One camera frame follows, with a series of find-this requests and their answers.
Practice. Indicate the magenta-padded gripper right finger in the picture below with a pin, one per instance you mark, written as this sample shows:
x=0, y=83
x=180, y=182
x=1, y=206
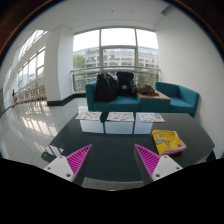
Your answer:
x=163, y=166

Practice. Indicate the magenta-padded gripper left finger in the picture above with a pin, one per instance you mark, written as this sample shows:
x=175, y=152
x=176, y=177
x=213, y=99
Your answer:
x=63, y=166

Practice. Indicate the yellow and orange printed towel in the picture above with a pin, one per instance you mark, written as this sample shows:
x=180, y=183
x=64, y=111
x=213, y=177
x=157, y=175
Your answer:
x=166, y=141

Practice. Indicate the wooden-topped teal side table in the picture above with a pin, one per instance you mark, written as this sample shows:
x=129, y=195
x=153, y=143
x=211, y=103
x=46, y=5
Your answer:
x=155, y=102

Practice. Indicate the teal armchair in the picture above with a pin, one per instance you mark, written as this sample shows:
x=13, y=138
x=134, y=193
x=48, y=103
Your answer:
x=181, y=98

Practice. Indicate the teal two-seat sofa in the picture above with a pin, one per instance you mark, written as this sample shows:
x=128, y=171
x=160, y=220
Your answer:
x=116, y=104

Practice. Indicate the brown bag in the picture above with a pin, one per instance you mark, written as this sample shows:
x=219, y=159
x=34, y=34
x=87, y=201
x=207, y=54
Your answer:
x=146, y=89

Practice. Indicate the large black bag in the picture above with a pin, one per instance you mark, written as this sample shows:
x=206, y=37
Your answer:
x=106, y=87

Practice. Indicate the black backpack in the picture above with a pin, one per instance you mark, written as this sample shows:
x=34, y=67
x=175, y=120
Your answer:
x=125, y=83

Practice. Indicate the metal window railing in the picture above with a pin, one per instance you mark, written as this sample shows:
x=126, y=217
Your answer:
x=86, y=70

